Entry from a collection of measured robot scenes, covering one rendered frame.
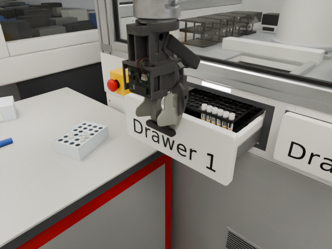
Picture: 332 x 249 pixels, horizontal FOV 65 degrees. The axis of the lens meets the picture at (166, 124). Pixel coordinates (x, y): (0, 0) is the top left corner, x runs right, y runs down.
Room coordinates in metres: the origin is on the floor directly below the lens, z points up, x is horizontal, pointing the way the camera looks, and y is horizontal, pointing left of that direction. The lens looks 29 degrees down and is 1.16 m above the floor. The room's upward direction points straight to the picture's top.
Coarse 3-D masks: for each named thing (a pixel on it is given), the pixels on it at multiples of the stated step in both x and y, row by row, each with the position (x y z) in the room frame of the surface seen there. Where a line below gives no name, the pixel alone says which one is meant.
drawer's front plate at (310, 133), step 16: (288, 112) 0.48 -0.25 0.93; (288, 128) 0.46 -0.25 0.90; (304, 128) 0.44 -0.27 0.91; (320, 128) 0.42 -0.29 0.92; (288, 144) 0.45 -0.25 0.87; (304, 144) 0.43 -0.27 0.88; (320, 144) 0.42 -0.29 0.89; (288, 160) 0.45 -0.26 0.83; (304, 160) 0.43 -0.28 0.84; (320, 160) 0.41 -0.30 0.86; (320, 176) 0.41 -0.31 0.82
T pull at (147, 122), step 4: (148, 120) 0.47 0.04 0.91; (152, 120) 0.47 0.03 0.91; (148, 124) 0.47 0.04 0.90; (152, 124) 0.46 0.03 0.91; (156, 124) 0.45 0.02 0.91; (156, 128) 0.45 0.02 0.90; (160, 128) 0.44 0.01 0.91; (164, 128) 0.44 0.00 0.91; (168, 128) 0.44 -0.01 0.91; (164, 132) 0.44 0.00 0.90; (168, 132) 0.43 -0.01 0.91; (172, 132) 0.43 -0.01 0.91; (172, 136) 0.43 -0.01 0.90
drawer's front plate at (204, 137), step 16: (128, 96) 0.56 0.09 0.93; (128, 112) 0.56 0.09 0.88; (128, 128) 0.57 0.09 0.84; (144, 128) 0.53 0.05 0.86; (192, 128) 0.44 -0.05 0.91; (208, 128) 0.41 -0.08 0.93; (224, 128) 0.41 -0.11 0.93; (160, 144) 0.49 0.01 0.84; (176, 144) 0.46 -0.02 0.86; (192, 144) 0.44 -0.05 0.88; (208, 144) 0.41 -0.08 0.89; (224, 144) 0.39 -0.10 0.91; (192, 160) 0.43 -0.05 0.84; (208, 160) 0.41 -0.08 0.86; (224, 160) 0.39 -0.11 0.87; (208, 176) 0.41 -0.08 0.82; (224, 176) 0.38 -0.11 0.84
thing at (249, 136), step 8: (192, 88) 0.72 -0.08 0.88; (264, 112) 0.54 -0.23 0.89; (256, 120) 0.51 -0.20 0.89; (248, 128) 0.47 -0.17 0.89; (256, 128) 0.49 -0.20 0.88; (240, 136) 0.44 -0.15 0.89; (248, 136) 0.47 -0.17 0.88; (256, 136) 0.49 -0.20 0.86; (240, 144) 0.44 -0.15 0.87; (248, 144) 0.47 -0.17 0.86; (240, 152) 0.44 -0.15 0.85
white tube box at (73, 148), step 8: (72, 128) 0.64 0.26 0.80; (80, 128) 0.64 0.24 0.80; (88, 128) 0.64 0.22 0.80; (96, 128) 0.64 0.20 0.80; (104, 128) 0.64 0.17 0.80; (64, 136) 0.60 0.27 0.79; (96, 136) 0.61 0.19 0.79; (104, 136) 0.64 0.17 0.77; (56, 144) 0.57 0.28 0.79; (64, 144) 0.56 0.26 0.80; (72, 144) 0.57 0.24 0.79; (80, 144) 0.56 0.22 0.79; (88, 144) 0.58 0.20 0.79; (96, 144) 0.60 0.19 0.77; (56, 152) 0.57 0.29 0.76; (64, 152) 0.56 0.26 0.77; (72, 152) 0.55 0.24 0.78; (80, 152) 0.55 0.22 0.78; (88, 152) 0.57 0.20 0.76
